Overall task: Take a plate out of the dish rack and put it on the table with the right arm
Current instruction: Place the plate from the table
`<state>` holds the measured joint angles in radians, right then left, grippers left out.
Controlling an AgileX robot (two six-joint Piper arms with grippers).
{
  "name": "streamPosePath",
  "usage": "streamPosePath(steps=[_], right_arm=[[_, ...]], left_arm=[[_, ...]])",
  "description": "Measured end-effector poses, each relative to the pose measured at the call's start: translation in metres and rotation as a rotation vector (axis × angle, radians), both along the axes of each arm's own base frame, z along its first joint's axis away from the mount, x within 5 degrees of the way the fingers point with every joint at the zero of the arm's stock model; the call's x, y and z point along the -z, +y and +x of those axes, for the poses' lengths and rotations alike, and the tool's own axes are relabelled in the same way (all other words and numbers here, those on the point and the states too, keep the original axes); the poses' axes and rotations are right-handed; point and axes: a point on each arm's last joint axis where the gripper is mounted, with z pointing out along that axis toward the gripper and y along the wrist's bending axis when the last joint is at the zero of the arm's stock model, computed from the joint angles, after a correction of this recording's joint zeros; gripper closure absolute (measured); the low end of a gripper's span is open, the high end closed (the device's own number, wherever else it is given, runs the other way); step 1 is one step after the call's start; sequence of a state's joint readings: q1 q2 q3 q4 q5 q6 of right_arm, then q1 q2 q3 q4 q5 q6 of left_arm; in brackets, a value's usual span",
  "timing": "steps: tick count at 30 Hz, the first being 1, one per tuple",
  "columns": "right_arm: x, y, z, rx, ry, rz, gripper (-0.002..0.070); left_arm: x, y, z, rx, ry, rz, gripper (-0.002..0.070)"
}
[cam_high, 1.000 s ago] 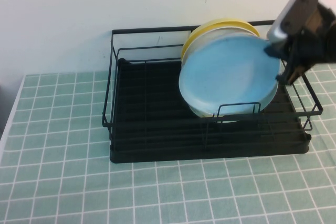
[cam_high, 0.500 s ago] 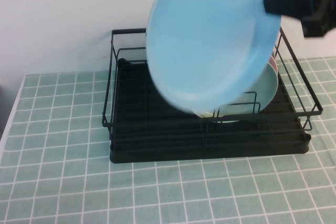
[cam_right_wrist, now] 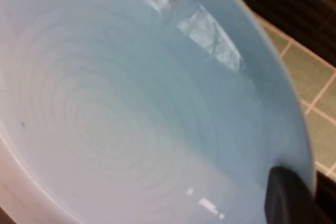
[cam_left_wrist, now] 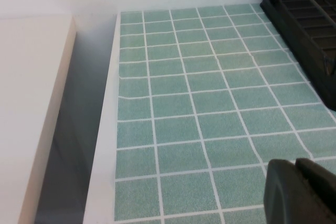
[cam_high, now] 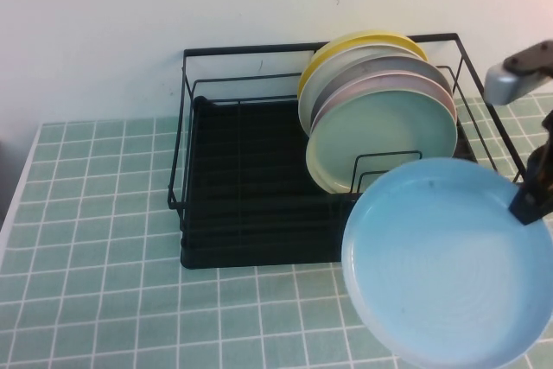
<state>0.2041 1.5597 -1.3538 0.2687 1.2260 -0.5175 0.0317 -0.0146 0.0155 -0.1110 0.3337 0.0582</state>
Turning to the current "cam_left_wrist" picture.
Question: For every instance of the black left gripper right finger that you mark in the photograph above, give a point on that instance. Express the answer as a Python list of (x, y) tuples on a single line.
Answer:
[(324, 192)]

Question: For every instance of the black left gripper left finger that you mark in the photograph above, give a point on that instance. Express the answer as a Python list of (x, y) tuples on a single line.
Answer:
[(283, 195)]

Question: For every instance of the green checked tablecloth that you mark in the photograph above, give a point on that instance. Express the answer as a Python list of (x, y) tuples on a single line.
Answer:
[(197, 103)]

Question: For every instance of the white side cabinet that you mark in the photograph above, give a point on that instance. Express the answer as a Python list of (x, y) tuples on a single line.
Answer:
[(26, 77)]

